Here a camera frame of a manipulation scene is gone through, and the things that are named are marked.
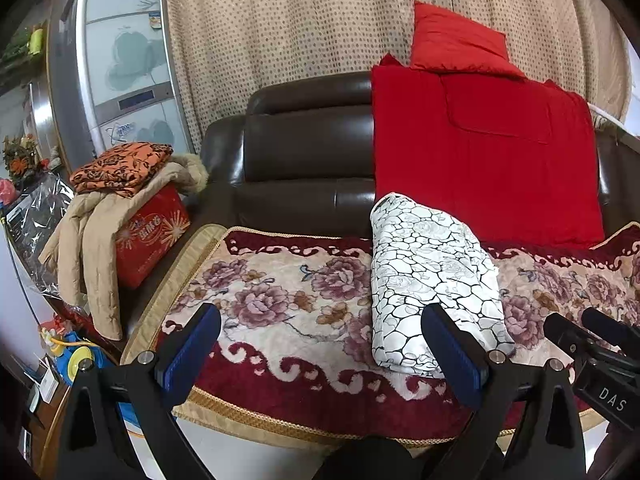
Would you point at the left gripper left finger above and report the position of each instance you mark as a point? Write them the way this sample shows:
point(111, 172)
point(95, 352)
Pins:
point(94, 440)

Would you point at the clear plastic sheet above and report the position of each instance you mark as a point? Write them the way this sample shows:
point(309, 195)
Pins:
point(29, 221)

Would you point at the silver floral refrigerator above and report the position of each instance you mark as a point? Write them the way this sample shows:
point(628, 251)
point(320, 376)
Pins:
point(112, 78)

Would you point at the floral red beige sofa cover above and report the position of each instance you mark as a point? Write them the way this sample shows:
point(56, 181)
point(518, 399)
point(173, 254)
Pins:
point(293, 366)

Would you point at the red blanket on sofa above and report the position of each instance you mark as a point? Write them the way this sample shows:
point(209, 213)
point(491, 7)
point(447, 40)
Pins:
point(514, 159)

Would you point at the orange black patterned cloth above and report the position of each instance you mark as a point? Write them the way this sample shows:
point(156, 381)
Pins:
point(124, 169)

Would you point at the white black-patterned coat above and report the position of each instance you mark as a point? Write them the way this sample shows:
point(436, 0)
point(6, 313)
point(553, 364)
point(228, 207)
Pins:
point(422, 256)

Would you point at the blue yellow toy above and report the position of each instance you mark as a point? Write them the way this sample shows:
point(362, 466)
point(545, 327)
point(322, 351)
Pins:
point(68, 350)

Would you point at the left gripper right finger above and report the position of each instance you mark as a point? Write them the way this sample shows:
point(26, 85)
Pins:
point(524, 422)

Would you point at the red pillow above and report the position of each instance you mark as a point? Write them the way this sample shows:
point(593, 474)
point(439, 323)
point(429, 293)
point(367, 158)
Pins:
point(446, 42)

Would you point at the flower bouquet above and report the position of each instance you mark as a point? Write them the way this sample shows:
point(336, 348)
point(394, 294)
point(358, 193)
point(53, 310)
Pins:
point(22, 160)

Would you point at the beige dotted curtain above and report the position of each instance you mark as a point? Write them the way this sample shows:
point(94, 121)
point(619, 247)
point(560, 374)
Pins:
point(225, 50)

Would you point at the red gift box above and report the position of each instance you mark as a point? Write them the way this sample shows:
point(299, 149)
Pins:
point(148, 235)

